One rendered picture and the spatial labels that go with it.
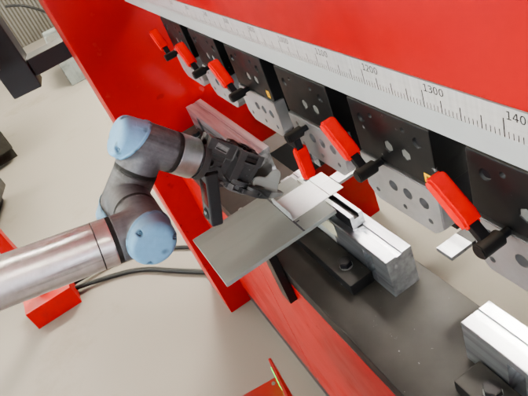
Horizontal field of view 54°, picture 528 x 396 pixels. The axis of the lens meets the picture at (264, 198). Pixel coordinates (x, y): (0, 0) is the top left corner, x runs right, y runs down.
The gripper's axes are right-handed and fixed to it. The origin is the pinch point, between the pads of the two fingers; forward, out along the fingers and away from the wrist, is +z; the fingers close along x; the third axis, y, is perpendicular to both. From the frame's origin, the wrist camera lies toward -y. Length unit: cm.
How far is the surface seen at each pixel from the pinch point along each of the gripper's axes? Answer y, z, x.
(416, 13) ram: 32, -29, -46
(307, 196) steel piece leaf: 1.8, 7.6, -0.2
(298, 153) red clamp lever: 11.9, -11.3, -15.7
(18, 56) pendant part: -13, -34, 139
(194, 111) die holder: 0, 11, 73
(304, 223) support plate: -2.2, 4.5, -6.7
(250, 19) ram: 27.6, -24.4, -6.8
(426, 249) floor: -17, 123, 50
